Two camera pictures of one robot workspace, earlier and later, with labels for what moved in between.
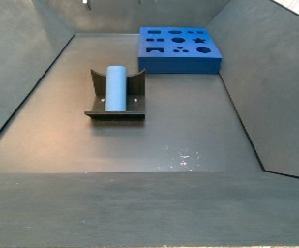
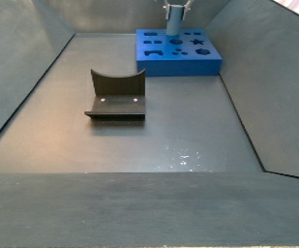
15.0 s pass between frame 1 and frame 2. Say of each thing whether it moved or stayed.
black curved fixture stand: stayed
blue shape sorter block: stayed
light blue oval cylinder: moved
